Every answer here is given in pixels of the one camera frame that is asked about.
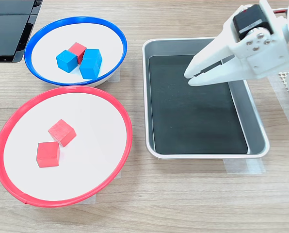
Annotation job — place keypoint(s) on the small red cube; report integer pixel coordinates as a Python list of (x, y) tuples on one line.
[(48, 154), (62, 132), (76, 49)]

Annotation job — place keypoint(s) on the clear tape sheet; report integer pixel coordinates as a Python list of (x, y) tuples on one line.
[(279, 102)]

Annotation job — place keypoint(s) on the black tray mat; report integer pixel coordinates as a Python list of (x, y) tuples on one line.
[(195, 116)]

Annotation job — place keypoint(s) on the steel tray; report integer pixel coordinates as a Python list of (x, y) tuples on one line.
[(254, 126)]

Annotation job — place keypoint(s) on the clear tape strip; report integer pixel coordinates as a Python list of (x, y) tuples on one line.
[(88, 200), (244, 167), (116, 76)]

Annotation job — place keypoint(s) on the small blue cube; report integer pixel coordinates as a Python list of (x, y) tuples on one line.
[(93, 54), (89, 69), (66, 61)]

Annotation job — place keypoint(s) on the white plate red rim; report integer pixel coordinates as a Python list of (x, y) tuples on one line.
[(91, 116)]

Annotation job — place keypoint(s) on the white plate blue rim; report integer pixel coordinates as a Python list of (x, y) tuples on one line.
[(45, 41)]

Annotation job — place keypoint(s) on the black flat device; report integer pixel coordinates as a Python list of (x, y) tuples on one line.
[(6, 34)]

